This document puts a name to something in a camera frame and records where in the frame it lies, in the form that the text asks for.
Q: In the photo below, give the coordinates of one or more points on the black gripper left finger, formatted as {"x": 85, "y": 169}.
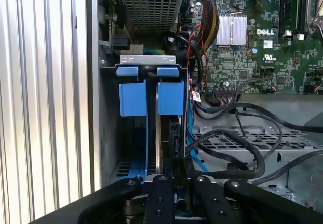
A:
{"x": 161, "y": 201}

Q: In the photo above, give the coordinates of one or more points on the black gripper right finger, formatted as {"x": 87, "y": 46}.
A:
{"x": 214, "y": 203}

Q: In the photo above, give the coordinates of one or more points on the hard disk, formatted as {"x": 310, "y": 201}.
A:
{"x": 158, "y": 138}

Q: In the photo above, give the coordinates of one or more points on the gray metal drive cage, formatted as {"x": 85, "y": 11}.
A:
{"x": 297, "y": 148}

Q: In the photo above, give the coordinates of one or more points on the black open PC case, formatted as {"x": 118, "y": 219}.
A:
{"x": 93, "y": 82}

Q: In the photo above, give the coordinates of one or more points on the green Dell motherboard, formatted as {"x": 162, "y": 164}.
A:
{"x": 277, "y": 65}

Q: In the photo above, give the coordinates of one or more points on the silver finned heat sink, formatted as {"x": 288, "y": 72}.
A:
{"x": 230, "y": 29}

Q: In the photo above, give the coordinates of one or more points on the silver power supply unit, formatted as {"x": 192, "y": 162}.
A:
{"x": 151, "y": 7}

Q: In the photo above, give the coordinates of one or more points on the installed RAM stick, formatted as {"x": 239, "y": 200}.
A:
{"x": 290, "y": 7}

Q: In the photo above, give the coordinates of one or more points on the CPU socket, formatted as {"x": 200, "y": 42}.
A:
{"x": 309, "y": 2}

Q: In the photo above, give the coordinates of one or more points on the silver bay bracket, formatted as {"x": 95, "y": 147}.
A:
{"x": 147, "y": 59}

